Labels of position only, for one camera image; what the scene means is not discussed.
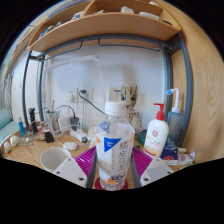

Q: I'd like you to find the black slim bottle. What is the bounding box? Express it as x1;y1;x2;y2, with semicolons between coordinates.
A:
28;107;39;134

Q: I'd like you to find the dark blue small box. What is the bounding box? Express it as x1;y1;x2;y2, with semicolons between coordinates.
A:
159;143;179;163

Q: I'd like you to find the white power strip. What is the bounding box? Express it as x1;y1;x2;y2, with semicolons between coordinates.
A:
69;128;89;143

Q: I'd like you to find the small blue bottle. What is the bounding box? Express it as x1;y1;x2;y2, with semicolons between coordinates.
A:
17;116;27;138

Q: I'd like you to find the grey metal shelf frame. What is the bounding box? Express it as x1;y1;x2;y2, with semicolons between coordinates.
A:
21;32;194;148

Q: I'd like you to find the teal bed mattress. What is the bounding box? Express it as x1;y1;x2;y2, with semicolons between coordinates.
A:
0;109;21;146

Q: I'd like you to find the black power adapter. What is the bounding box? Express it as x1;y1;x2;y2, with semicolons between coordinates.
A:
44;130;55;144

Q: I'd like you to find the clear plastic drink bottle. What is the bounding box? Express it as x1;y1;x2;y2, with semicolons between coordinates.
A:
94;100;136;192

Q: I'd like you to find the white red-pump lotion bottle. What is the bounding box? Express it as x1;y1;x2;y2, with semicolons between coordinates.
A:
143;102;170;159

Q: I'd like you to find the blue squeeze bottle white nozzle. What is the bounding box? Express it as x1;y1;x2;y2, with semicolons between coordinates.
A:
165;87;184;144

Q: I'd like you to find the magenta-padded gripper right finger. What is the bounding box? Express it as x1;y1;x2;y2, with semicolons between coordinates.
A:
130;146;175;188

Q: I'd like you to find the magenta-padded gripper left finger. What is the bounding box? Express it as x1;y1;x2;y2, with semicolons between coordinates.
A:
52;146;98;189

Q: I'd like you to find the wooden shelf unit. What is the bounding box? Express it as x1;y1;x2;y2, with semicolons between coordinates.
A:
28;0;183;54

